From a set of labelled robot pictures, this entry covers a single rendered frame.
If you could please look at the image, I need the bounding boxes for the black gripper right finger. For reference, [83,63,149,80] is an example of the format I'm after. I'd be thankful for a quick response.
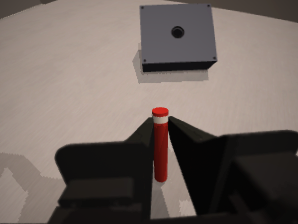
[168,116,298,215]

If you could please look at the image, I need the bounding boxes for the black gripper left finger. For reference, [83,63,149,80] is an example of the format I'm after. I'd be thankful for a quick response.
[55,117,155,219]

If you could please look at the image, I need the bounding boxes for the grey sloped panel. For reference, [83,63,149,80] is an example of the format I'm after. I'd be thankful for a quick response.
[139,3,218,72]

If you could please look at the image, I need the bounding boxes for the red peg with white band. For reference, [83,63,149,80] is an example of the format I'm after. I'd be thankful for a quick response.
[152,107,169,182]

